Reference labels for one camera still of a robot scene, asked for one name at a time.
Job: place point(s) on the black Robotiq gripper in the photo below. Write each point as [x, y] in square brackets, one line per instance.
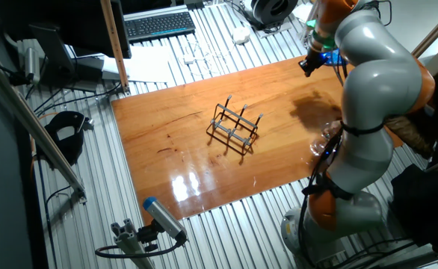
[318, 61]

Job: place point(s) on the clear glass cup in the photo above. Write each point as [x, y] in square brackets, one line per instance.
[320, 143]

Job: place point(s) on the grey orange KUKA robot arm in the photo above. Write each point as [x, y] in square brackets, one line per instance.
[383, 82]

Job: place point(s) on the person right hand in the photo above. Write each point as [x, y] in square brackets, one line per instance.
[333, 129]

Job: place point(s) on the blue tissue pack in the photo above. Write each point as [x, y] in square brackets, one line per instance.
[333, 58]

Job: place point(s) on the white crumpled paper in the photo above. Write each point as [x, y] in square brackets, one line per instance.
[301, 11]

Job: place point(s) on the black round spool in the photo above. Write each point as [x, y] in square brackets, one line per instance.
[264, 13]

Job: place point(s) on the white rounded plastic device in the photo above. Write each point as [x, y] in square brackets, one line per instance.
[241, 35]

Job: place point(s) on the black computer keyboard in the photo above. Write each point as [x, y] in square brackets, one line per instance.
[159, 25]

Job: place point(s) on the glossy orange wooden board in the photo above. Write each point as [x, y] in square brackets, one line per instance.
[174, 149]

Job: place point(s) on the white paper sheet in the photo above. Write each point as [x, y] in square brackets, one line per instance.
[148, 65]

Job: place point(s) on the black bag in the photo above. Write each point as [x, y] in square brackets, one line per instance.
[424, 209]

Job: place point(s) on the black computer monitor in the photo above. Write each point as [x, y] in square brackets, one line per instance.
[84, 26]

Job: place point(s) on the short aluminium profile stub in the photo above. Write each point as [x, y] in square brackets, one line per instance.
[129, 243]

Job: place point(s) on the grey cylindrical device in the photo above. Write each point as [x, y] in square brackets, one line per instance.
[32, 65]

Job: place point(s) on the silver camera with blue cap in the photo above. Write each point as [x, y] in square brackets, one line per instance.
[163, 218]

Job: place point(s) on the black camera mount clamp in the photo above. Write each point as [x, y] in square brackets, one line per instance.
[148, 235]

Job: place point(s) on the long aluminium profile rail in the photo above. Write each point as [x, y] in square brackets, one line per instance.
[36, 127]

